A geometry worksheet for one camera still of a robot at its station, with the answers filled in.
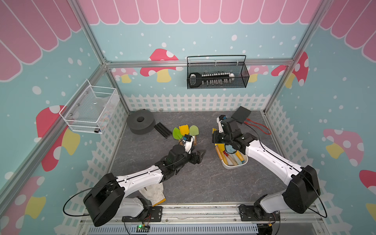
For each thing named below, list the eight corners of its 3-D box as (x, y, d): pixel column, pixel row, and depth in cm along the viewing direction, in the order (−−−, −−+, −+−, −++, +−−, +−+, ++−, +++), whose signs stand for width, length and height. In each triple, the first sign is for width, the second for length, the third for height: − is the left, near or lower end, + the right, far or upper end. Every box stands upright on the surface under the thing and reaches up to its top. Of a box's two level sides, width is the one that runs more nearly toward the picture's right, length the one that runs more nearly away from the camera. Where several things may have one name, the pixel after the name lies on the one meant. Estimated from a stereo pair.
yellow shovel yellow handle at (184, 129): (181, 135, 108) (181, 134, 107) (179, 127, 113) (179, 126, 111) (190, 133, 109) (190, 132, 108) (188, 125, 114) (187, 124, 113)
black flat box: (230, 118, 119) (231, 116, 117) (239, 108, 127) (240, 105, 125) (241, 124, 115) (242, 122, 113) (250, 113, 123) (251, 110, 121)
